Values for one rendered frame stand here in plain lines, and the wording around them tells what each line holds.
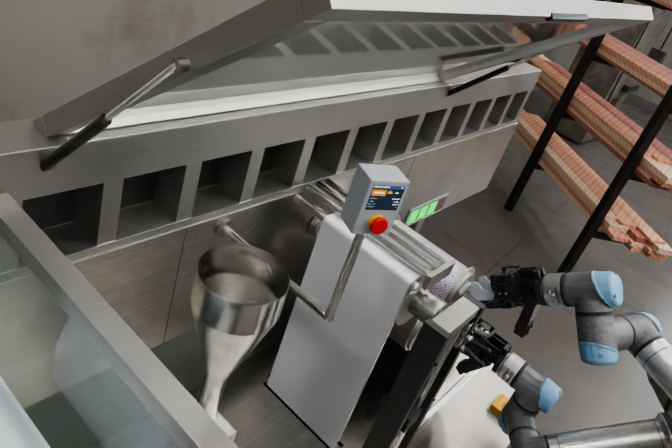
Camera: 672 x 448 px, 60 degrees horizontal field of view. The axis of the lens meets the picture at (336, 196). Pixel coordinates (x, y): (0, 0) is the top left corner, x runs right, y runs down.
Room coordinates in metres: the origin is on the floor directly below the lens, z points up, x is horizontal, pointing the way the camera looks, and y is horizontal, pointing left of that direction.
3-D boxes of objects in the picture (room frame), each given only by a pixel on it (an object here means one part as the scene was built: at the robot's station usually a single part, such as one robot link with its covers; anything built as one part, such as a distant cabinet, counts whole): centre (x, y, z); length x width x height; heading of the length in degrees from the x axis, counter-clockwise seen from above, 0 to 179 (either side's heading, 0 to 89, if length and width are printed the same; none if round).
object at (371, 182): (0.79, -0.06, 1.66); 0.07 x 0.07 x 0.10; 32
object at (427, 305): (1.02, -0.27, 1.33); 0.06 x 0.06 x 0.06; 59
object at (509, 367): (1.19, -0.57, 1.11); 0.08 x 0.05 x 0.08; 148
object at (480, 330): (1.24, -0.50, 1.12); 0.12 x 0.08 x 0.09; 58
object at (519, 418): (1.14, -0.64, 1.01); 0.11 x 0.08 x 0.11; 4
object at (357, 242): (0.80, -0.06, 1.51); 0.02 x 0.02 x 0.20
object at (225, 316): (0.69, 0.09, 1.50); 0.14 x 0.14 x 0.06
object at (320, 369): (1.04, -0.07, 1.17); 0.34 x 0.05 x 0.54; 59
